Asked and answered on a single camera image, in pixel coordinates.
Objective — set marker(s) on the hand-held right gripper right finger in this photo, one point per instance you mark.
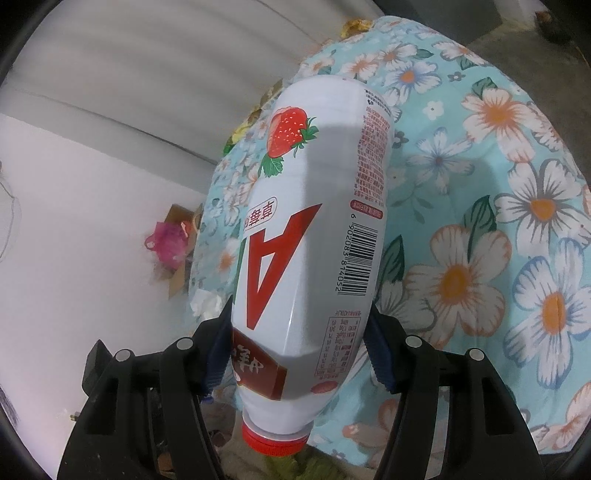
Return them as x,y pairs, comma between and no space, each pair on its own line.
383,355

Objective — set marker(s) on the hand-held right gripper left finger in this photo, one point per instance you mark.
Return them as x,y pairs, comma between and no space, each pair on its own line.
217,357

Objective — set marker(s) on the white strawberry drink bottle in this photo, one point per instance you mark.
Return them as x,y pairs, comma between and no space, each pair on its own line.
314,207

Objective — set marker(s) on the white tissue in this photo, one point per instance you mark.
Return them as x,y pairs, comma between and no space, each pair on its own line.
205,303

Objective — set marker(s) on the cardboard box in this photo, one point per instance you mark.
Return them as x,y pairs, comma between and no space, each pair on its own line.
178,281

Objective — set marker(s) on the pink plastic bag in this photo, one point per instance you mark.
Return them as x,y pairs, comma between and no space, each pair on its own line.
168,244

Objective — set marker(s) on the floral light blue blanket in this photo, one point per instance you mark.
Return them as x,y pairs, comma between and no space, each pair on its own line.
485,184

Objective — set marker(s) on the grey curtain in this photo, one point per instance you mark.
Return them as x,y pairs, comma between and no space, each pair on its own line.
138,55

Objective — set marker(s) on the grey cabinet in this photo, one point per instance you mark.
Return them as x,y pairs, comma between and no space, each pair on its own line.
485,14

